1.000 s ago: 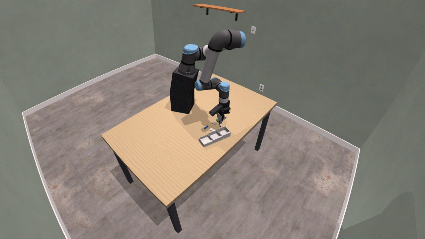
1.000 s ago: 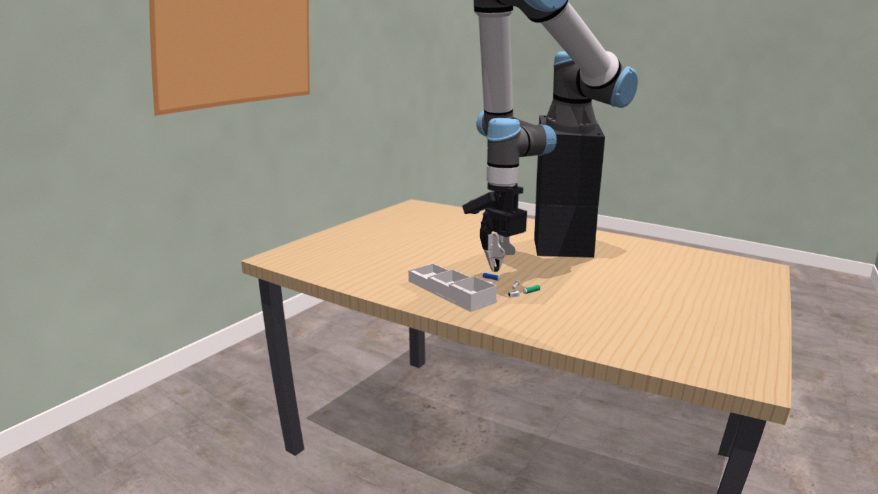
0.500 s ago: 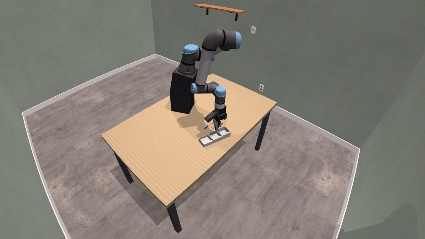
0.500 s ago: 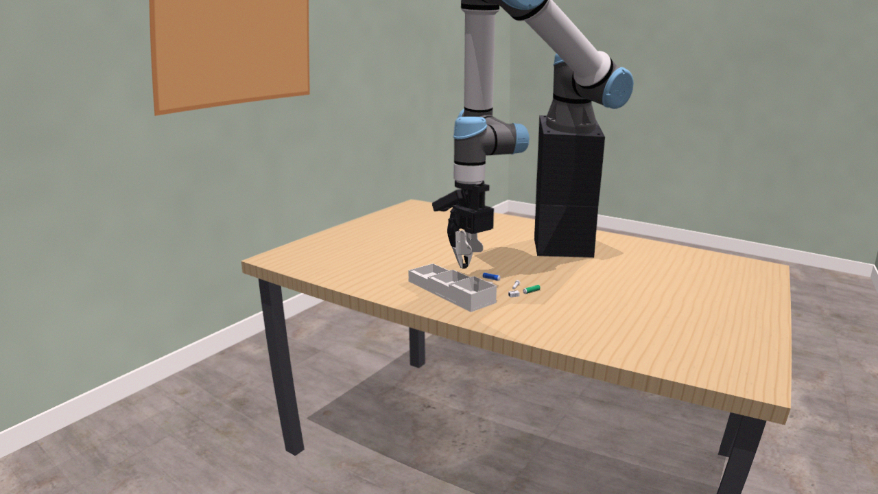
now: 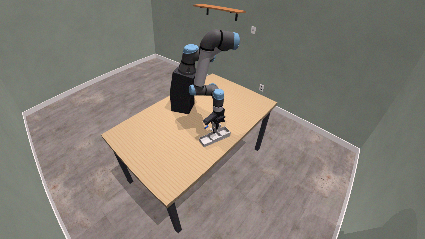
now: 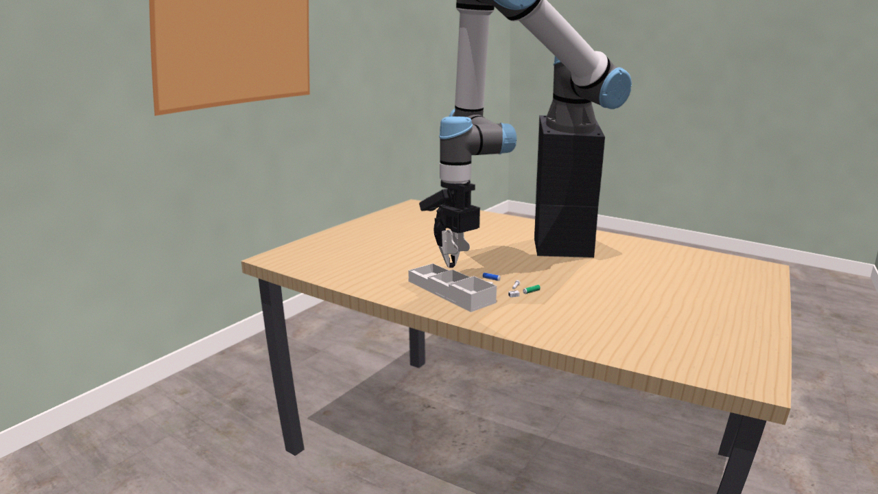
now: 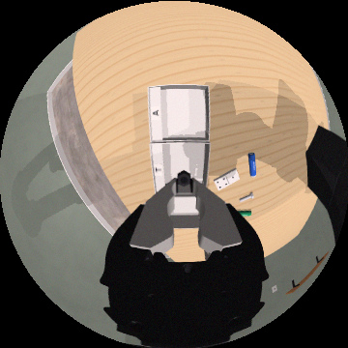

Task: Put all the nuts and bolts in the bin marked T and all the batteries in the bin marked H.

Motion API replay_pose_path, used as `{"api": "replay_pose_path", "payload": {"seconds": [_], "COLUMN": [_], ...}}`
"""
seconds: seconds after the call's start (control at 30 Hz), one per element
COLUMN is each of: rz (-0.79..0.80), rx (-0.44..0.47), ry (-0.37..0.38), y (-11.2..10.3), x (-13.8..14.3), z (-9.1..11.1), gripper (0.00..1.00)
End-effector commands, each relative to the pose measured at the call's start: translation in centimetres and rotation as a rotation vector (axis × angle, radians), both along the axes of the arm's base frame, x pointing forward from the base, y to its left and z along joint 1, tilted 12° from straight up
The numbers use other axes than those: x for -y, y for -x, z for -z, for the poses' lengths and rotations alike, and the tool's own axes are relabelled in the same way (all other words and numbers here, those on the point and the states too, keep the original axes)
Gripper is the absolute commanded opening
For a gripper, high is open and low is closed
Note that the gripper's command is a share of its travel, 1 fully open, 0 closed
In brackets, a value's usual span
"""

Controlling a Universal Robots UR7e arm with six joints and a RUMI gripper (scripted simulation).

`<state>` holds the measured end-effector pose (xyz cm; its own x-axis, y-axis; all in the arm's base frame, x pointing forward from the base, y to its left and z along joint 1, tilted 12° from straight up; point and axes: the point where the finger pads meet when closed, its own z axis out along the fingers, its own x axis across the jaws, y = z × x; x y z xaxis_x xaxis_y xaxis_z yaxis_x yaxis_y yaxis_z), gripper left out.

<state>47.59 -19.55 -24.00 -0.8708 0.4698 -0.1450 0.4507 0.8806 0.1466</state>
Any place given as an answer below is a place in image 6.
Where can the white rack of three labelled bins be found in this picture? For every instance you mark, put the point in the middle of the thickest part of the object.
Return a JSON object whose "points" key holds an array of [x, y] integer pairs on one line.
{"points": [[469, 293]]}

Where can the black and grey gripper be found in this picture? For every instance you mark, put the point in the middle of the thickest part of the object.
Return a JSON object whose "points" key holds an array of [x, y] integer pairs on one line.
{"points": [[458, 218]]}

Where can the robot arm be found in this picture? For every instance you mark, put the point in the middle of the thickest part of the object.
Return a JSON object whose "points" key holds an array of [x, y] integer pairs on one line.
{"points": [[581, 76]]}

